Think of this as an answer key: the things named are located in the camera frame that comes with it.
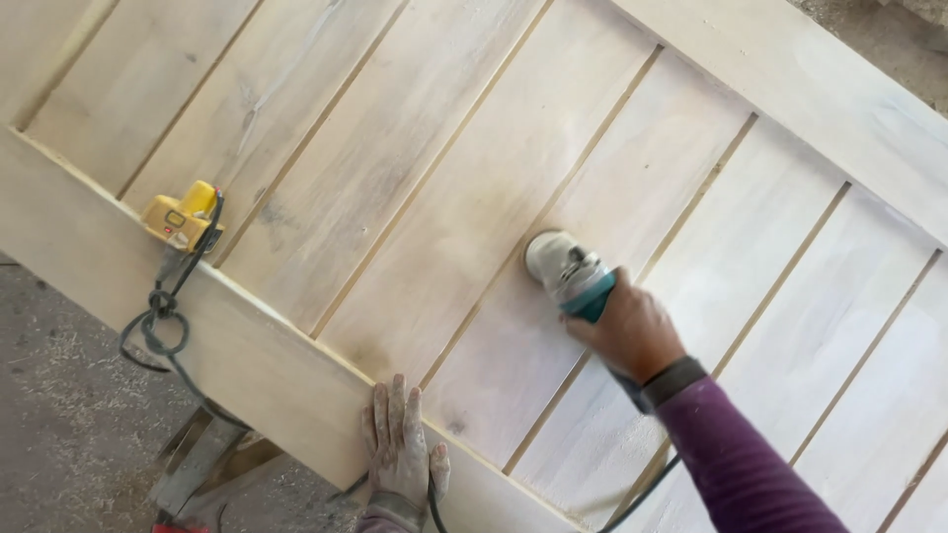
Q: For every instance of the person's left hand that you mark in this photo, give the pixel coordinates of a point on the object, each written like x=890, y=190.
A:
x=398, y=459

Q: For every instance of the person's right hand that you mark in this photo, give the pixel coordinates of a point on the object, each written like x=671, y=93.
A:
x=637, y=329

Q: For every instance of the teal angle grinder sander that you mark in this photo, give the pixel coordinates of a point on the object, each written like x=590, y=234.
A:
x=566, y=270

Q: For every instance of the dark grey wrist band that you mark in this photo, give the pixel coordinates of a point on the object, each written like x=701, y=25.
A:
x=672, y=381

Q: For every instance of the wooden sawhorse stand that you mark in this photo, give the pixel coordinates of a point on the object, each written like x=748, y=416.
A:
x=200, y=459

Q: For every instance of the red tool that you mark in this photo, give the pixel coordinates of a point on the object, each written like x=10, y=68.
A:
x=179, y=528

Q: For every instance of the large pale wooden door panel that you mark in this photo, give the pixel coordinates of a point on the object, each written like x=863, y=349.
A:
x=415, y=148

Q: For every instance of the yellow power socket box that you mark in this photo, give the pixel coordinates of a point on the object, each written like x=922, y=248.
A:
x=181, y=218

